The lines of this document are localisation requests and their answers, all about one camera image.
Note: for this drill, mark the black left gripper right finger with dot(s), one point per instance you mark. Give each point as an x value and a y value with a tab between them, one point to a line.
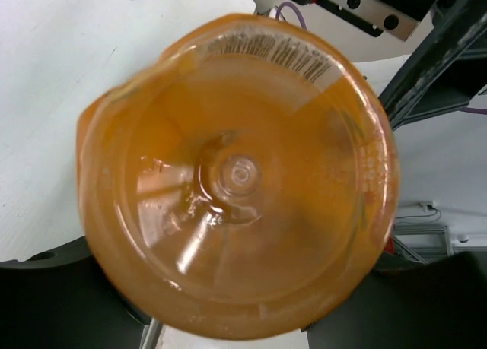
402	304

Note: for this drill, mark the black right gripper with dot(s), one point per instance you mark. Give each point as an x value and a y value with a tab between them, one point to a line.
445	72

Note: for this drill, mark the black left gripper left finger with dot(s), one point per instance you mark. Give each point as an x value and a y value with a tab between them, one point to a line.
61	298

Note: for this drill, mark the orange sea-buckthorn juice bottle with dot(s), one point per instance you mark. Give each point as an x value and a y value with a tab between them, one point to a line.
243	185

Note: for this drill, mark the aluminium table edge rail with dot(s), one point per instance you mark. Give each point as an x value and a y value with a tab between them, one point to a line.
151	334

